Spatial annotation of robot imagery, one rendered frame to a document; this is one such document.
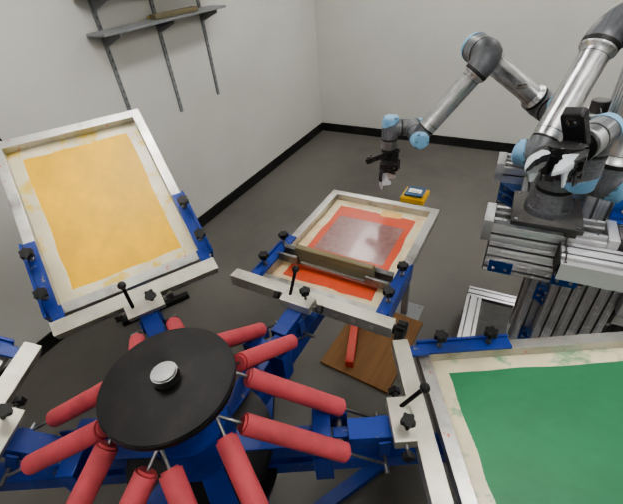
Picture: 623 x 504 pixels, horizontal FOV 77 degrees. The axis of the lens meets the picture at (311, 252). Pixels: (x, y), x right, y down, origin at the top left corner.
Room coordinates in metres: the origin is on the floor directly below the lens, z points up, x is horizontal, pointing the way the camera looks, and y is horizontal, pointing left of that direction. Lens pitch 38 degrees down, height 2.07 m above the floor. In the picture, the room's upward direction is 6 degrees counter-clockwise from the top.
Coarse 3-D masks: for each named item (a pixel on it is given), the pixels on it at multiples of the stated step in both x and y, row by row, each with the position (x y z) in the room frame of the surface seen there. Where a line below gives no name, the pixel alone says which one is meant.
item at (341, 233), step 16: (352, 208) 1.77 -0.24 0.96; (336, 224) 1.63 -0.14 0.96; (352, 224) 1.62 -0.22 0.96; (368, 224) 1.60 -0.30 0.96; (320, 240) 1.51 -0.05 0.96; (336, 240) 1.50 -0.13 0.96; (352, 240) 1.48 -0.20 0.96; (288, 272) 1.30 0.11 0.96; (304, 272) 1.29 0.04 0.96; (320, 272) 1.28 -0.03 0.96
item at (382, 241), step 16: (384, 224) 1.59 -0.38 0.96; (400, 224) 1.58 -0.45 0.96; (368, 240) 1.47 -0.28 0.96; (384, 240) 1.46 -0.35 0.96; (400, 240) 1.45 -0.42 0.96; (352, 256) 1.37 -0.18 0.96; (368, 256) 1.35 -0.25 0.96; (384, 256) 1.34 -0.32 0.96; (336, 288) 1.17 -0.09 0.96; (352, 288) 1.16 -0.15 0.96; (368, 288) 1.15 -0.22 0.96
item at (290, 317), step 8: (288, 312) 0.98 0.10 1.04; (296, 312) 0.98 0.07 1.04; (280, 320) 0.95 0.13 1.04; (288, 320) 0.94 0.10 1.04; (296, 320) 0.94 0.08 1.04; (272, 328) 0.91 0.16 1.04; (280, 328) 0.91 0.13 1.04; (288, 328) 0.91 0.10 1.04; (296, 328) 0.93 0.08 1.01; (272, 336) 0.91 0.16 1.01
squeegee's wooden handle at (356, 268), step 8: (296, 248) 1.33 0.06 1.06; (304, 248) 1.32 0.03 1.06; (312, 248) 1.32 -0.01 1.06; (304, 256) 1.31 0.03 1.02; (312, 256) 1.29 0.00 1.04; (320, 256) 1.27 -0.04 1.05; (328, 256) 1.25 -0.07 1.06; (336, 256) 1.25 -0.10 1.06; (320, 264) 1.27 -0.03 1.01; (328, 264) 1.25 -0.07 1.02; (336, 264) 1.23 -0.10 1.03; (344, 264) 1.21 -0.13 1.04; (352, 264) 1.19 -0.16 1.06; (360, 264) 1.18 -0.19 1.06; (368, 264) 1.18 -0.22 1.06; (344, 272) 1.21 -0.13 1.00; (352, 272) 1.19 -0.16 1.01; (360, 272) 1.17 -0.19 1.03; (368, 272) 1.16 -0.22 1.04
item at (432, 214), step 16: (336, 192) 1.89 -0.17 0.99; (320, 208) 1.74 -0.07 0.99; (384, 208) 1.73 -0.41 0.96; (400, 208) 1.69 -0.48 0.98; (416, 208) 1.65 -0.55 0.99; (432, 208) 1.64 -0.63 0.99; (304, 224) 1.61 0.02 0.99; (432, 224) 1.50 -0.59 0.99; (416, 240) 1.39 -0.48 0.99; (416, 256) 1.29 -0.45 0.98; (352, 304) 1.04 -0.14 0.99
